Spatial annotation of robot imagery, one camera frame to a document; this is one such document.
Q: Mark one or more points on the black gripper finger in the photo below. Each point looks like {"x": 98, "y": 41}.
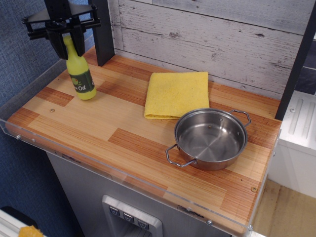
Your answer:
{"x": 78, "y": 40}
{"x": 57, "y": 43}

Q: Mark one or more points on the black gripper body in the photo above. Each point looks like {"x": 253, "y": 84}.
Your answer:
{"x": 62, "y": 17}

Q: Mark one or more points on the yellow-green olive oil bottle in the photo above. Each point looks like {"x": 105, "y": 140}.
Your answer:
{"x": 79, "y": 72}

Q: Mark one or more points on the clear acrylic table guard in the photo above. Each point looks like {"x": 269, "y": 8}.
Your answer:
{"x": 111, "y": 134}

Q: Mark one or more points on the yellow folded cloth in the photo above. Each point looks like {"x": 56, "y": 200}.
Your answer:
{"x": 171, "y": 95}

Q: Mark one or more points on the stainless steel pot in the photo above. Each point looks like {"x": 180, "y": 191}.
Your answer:
{"x": 209, "y": 139}

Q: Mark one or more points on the silver dispenser panel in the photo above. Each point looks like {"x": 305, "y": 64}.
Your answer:
{"x": 127, "y": 221}

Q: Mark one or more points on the orange object bottom left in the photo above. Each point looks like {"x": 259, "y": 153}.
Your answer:
{"x": 30, "y": 231}

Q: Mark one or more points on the white toy sink unit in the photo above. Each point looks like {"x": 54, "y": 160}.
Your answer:
{"x": 293, "y": 164}

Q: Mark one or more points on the black left vertical post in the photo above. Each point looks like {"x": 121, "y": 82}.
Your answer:
{"x": 103, "y": 37}

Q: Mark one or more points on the black vertical post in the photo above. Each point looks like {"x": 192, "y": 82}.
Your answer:
{"x": 103, "y": 37}
{"x": 298, "y": 64}

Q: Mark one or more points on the white aluminium frame corner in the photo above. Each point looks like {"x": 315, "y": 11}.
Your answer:
{"x": 10, "y": 222}

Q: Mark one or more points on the black right vertical post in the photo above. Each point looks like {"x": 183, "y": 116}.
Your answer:
{"x": 298, "y": 64}

